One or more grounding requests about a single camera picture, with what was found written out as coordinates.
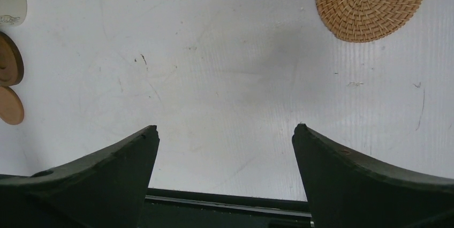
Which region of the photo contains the dark brown wooden coaster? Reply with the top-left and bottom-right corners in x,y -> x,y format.
1,32 -> 24,86

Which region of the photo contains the light woven round coaster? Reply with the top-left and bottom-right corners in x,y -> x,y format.
315,0 -> 423,43

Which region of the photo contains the orange round coaster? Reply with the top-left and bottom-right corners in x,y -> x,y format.
1,86 -> 25,125

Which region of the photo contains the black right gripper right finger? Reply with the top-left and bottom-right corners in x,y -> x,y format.
292,124 -> 453,227

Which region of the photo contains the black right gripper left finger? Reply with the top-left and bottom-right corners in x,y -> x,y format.
1,125 -> 160,227

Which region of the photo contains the floral mug with green inside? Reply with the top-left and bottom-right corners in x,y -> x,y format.
1,0 -> 27,27

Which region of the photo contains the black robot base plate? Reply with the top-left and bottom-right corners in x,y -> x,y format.
138,188 -> 315,227

